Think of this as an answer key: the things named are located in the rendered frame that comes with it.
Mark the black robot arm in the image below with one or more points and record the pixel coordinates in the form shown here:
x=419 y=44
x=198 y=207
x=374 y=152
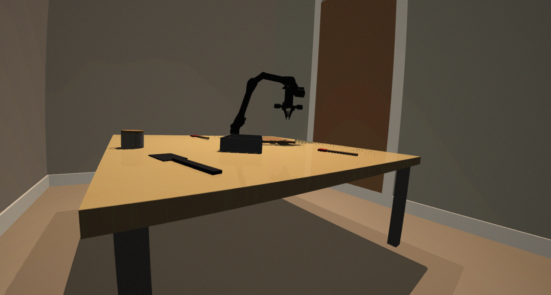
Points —
x=291 y=89

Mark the dark grey cylindrical container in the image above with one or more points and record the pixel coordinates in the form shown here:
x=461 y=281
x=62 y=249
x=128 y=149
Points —
x=132 y=139

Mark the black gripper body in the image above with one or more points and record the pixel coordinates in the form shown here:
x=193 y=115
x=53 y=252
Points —
x=288 y=104

